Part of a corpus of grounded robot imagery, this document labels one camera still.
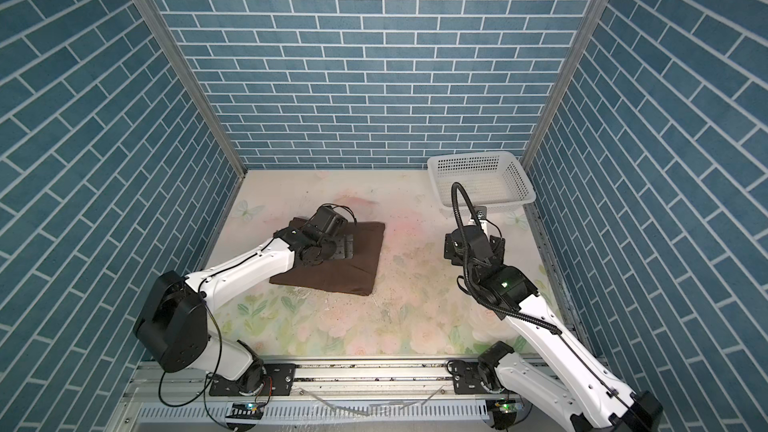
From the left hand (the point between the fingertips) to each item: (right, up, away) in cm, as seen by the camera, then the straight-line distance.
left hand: (344, 248), depth 88 cm
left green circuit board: (-21, -37, -15) cm, 46 cm away
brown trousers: (+2, -9, +3) cm, 9 cm away
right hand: (+34, +6, -12) cm, 36 cm away
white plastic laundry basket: (+55, +22, +30) cm, 66 cm away
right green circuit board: (+43, -36, -17) cm, 58 cm away
